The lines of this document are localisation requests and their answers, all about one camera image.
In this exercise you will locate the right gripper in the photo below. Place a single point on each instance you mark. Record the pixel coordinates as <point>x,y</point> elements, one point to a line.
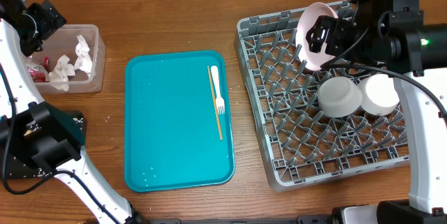
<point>334,31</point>

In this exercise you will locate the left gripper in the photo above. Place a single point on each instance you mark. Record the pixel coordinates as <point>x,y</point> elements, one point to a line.
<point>49,18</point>

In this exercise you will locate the foil snack wrapper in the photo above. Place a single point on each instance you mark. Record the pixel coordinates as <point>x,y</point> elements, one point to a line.
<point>37,71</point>

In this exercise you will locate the white tissue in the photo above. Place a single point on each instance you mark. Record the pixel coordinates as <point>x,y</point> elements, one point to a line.
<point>63,70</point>

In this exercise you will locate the white bowl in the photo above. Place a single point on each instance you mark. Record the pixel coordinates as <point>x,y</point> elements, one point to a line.
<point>379,96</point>

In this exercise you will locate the pink round plate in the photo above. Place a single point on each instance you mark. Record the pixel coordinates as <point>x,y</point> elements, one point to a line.
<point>306,22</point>

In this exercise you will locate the grey bowl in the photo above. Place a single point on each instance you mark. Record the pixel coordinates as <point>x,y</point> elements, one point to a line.
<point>339,97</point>

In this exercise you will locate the white plastic fork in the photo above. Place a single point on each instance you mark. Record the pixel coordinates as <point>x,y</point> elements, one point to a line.
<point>219,100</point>

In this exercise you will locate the wooden chopstick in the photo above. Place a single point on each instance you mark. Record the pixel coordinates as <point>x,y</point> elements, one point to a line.
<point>215,105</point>

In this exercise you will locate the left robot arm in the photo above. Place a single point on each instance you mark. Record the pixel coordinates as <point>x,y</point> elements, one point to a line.
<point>39,134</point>

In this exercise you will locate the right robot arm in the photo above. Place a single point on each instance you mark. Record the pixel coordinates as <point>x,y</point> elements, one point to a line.
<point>423,102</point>

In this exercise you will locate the grey plastic dishwasher rack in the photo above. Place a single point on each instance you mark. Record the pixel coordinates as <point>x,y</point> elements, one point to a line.
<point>300,146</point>

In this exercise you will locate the clear plastic bin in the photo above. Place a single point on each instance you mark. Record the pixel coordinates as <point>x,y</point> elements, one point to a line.
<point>63,42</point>

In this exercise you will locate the black plastic tray bin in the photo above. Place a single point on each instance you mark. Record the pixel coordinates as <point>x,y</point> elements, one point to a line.
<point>14,162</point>

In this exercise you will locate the pile of rice and peanuts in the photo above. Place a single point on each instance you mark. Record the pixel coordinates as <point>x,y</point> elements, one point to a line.
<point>25,171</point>

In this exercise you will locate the teal plastic serving tray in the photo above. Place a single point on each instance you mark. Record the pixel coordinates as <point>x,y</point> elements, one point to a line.
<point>173,136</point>

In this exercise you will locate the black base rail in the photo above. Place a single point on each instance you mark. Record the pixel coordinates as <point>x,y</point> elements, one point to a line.
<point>303,219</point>

